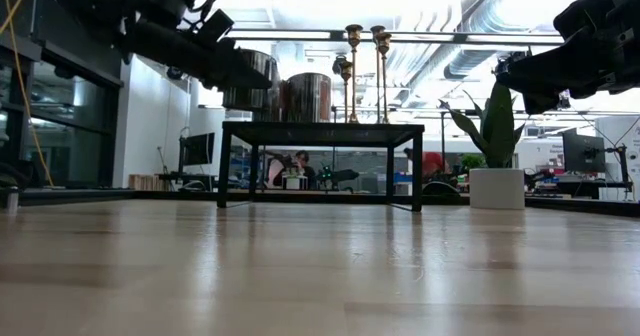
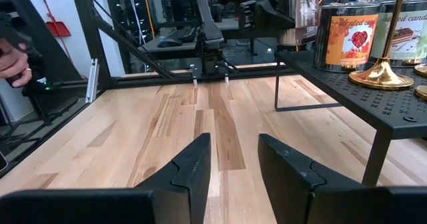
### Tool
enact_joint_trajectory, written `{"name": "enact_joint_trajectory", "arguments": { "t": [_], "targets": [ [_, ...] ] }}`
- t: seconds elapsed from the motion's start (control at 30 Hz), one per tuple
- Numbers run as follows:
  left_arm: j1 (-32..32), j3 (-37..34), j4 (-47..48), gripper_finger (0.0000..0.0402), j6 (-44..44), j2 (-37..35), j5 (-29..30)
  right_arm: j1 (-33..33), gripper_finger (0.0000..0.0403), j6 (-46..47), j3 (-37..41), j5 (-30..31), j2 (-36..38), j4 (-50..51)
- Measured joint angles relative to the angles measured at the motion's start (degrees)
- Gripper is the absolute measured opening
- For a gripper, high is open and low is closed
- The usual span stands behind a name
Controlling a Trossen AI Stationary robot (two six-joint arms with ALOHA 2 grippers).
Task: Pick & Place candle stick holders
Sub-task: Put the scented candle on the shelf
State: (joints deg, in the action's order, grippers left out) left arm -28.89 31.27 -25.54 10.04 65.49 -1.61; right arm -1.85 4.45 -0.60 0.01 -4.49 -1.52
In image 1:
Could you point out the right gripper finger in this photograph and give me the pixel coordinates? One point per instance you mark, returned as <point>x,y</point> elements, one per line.
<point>542,103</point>
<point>540,71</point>

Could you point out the black perforated metal shelf riser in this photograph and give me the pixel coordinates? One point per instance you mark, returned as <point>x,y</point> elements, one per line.
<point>320,131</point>

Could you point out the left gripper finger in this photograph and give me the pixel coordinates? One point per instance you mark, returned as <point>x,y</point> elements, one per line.
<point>240,78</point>

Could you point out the black aluminium rig frame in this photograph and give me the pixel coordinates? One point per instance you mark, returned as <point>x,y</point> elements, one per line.
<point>100,195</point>

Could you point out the white container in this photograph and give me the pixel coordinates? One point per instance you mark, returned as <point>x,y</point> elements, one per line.
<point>295,182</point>

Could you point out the black computer monitor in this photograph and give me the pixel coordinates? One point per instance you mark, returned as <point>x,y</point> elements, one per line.
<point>582,153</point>
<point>197,148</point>

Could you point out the silver ventilation duct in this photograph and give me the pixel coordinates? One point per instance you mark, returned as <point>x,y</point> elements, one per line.
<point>480,21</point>

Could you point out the tall gold candlestick holder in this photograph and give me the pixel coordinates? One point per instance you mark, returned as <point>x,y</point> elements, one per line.
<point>376,30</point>

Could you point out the short gold candlestick holder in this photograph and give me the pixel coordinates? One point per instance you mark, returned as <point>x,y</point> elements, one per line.
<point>345,71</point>

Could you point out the small black robot arm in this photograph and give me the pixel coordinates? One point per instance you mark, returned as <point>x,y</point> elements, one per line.
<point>340,176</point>

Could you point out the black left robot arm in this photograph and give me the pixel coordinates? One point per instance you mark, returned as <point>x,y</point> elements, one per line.
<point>85,3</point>

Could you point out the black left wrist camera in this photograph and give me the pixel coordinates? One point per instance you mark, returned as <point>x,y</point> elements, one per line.
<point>216,25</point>

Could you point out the medium gold candlestick holder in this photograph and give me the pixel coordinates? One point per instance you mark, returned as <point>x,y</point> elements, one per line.
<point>354,33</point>
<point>384,41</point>

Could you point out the grey ceiling rail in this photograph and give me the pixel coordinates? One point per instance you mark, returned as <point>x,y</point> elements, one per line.
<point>450,38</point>

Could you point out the snake plant in white pot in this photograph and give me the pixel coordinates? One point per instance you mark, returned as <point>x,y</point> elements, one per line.
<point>497,191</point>

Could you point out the wooden blocks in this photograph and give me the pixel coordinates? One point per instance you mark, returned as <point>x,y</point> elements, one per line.
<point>145,182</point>

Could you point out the person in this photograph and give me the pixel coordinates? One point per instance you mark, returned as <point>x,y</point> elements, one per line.
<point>304,168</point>
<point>432,163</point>
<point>275,171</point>

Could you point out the silver lidded candle tin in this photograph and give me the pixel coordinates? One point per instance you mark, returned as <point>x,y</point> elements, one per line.
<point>250,101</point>
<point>307,101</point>

